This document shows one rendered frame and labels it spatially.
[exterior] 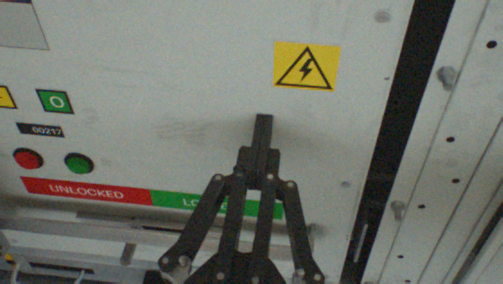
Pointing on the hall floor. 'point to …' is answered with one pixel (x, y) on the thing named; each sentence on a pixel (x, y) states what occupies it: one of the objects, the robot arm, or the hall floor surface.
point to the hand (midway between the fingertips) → (260, 151)
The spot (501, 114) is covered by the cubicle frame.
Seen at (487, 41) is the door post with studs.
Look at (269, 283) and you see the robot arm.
